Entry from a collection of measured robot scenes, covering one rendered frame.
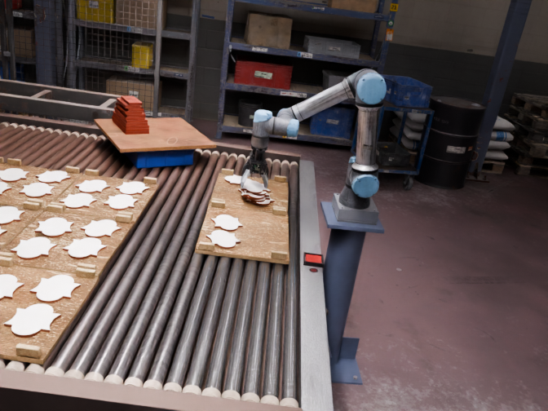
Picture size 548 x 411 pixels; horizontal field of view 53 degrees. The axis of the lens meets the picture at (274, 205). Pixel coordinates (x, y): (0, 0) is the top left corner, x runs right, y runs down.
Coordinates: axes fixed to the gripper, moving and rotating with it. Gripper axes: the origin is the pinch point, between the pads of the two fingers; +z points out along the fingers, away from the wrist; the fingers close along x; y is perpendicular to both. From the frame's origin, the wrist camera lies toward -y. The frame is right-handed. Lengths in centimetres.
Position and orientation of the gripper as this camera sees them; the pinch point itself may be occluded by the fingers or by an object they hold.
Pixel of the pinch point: (253, 186)
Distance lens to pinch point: 248.0
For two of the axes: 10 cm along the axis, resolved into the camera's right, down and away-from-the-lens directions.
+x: 9.8, 0.5, 2.1
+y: 1.7, 4.1, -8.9
